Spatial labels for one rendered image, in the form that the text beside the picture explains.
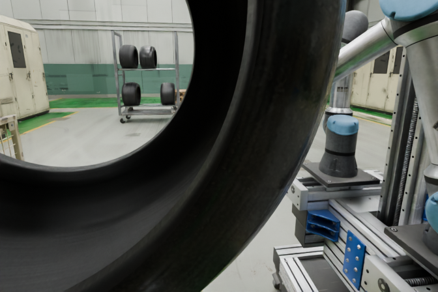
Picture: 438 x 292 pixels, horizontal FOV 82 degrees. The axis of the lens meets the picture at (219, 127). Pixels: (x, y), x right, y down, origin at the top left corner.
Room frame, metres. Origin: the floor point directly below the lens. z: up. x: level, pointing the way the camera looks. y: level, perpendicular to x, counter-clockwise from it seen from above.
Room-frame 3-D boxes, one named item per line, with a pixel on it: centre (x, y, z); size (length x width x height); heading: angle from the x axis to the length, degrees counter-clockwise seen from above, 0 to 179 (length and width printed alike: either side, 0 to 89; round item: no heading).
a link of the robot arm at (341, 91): (1.13, -0.55, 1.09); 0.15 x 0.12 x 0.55; 162
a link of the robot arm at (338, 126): (1.01, -0.51, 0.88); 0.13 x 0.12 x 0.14; 162
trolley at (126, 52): (5.70, 1.57, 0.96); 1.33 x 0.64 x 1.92; 96
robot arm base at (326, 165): (1.01, -0.51, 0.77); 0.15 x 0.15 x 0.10
